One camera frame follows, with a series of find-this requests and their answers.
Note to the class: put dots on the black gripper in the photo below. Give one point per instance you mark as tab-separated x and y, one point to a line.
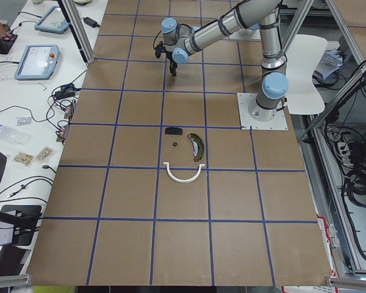
172	64

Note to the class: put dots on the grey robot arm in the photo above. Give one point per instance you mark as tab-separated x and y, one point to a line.
252	21

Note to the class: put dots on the dark grey brake pad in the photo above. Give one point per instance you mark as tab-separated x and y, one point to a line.
174	131

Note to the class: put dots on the olive curved brake shoe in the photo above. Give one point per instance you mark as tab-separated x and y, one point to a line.
198	146

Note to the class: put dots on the black power adapter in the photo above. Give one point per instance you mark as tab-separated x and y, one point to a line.
91	22

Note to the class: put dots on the far teach pendant tablet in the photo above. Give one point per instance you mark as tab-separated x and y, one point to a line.
52	21

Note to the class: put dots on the teach pendant tablet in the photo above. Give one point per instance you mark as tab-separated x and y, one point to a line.
38	62
52	21

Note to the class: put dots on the white chair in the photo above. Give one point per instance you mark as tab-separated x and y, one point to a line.
303	56

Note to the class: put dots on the near teach pendant tablet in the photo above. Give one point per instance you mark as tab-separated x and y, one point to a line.
38	62

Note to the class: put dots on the clear plastic water bottle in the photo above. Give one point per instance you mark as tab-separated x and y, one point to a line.
12	135

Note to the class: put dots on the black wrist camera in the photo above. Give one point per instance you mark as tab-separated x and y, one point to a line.
159	49

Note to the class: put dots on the white curved plastic bracket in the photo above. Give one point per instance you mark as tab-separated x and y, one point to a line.
183	176

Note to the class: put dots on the aluminium frame post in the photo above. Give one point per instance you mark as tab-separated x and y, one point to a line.
73	19

